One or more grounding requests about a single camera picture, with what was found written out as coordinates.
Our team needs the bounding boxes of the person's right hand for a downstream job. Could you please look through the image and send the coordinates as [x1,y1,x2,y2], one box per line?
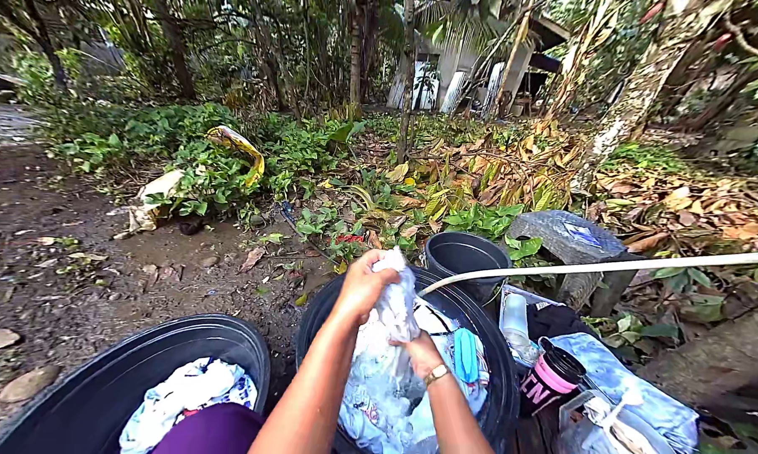
[390,330,447,383]

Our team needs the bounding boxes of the person's left hand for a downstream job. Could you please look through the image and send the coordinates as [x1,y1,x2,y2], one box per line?
[334,249,400,326]

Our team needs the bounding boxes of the wet white cloth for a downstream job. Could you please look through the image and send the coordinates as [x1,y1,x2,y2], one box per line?
[353,246,421,379]

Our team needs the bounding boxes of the person's right forearm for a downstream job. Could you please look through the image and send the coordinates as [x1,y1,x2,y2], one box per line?
[423,364,497,454]

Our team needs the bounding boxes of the pile of soaked laundry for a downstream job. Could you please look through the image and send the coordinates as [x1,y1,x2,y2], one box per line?
[339,296,490,454]

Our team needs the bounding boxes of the turquoise cloth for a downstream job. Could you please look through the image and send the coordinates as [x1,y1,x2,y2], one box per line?
[453,327,480,384]

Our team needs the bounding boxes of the dark round bucket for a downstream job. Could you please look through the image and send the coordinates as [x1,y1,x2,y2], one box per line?
[425,231,513,305]

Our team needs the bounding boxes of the round black washing tub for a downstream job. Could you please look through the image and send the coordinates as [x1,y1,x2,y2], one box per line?
[296,265,520,454]

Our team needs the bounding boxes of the clear plastic bottle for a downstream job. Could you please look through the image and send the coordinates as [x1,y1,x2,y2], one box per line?
[503,293,540,365]

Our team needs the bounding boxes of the black pink tumbler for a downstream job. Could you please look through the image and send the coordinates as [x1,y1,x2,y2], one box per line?
[519,337,587,417]

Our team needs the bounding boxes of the black cloth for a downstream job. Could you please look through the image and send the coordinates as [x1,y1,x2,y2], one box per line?
[526,303,595,344]

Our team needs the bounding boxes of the dark wooden bench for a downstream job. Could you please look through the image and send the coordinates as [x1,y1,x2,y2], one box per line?
[508,404,564,454]

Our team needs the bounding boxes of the yellow plastic wrapper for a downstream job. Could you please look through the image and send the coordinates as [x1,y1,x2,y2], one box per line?
[206,125,266,187]

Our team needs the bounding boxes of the grey weathered stool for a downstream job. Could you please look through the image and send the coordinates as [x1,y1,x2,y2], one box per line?
[506,210,646,318]

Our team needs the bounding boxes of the thin grey tree trunk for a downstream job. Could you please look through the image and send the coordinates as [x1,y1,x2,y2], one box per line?
[397,0,416,165]

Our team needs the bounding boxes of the straight brown tree trunk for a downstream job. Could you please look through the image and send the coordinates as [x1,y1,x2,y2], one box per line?
[349,0,363,107]

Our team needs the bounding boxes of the person's legs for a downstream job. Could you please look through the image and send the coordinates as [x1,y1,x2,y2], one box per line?
[150,402,266,454]

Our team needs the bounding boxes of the house with corrugated sheets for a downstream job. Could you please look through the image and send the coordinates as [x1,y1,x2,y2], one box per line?
[387,13,571,121]

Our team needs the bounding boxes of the dirty white sack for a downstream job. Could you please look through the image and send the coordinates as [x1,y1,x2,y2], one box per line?
[124,169,185,234]

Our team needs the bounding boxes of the pile of white blue clothes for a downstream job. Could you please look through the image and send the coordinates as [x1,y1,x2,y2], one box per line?
[119,357,258,454]

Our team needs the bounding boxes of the blue tie-dye cloth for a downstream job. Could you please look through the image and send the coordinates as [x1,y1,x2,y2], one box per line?
[548,332,700,454]

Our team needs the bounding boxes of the knotted clear plastic bag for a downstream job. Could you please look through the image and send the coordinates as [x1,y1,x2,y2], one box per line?
[558,388,677,454]

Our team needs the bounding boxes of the dark leaning tree trunk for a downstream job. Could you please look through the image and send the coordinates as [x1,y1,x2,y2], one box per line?
[155,0,196,102]

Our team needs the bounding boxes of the oval black basin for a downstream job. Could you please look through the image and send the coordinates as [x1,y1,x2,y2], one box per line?
[0,314,271,454]

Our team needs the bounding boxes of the thick pale mottled tree trunk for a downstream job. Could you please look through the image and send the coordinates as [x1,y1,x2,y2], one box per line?
[571,3,720,195]

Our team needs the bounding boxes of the thick brown log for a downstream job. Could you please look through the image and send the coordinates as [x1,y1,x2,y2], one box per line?
[637,285,758,407]

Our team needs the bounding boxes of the brown flat stone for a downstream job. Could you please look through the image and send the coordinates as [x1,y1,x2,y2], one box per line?
[0,365,61,404]

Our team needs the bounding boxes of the white hose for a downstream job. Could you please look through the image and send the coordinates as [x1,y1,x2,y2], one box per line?
[418,251,758,298]

